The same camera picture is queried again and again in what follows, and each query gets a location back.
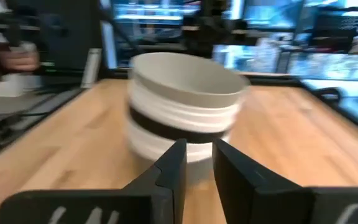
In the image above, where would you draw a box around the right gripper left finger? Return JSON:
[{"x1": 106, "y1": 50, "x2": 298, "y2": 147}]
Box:
[{"x1": 0, "y1": 138, "x2": 188, "y2": 224}]

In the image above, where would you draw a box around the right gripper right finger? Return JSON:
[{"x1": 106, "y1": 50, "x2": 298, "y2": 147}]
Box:
[{"x1": 212, "y1": 138, "x2": 358, "y2": 224}]

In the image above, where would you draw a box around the black bowl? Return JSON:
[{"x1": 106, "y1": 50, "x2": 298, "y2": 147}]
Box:
[{"x1": 128, "y1": 105, "x2": 228, "y2": 144}]

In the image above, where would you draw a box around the light grey bowl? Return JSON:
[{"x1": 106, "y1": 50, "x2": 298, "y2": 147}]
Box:
[{"x1": 131, "y1": 52, "x2": 250, "y2": 109}]

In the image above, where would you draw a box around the person's hand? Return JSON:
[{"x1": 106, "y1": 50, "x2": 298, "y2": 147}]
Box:
[{"x1": 0, "y1": 46, "x2": 42, "y2": 74}]

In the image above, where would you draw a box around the black cabinet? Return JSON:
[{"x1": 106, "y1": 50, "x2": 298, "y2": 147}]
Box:
[{"x1": 39, "y1": 0, "x2": 104, "y2": 71}]

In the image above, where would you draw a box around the black aluminium table frame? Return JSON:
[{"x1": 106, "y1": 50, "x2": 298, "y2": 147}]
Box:
[{"x1": 0, "y1": 46, "x2": 358, "y2": 162}]

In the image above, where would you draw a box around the black frame clamp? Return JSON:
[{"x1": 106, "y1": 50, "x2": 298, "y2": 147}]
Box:
[{"x1": 311, "y1": 86, "x2": 343, "y2": 105}]

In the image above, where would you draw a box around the small black camera box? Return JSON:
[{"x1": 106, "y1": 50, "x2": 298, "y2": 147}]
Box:
[{"x1": 0, "y1": 111, "x2": 27, "y2": 147}]

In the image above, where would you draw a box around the silver frame bracket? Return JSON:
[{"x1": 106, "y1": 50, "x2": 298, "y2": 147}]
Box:
[{"x1": 81, "y1": 48, "x2": 103, "y2": 90}]

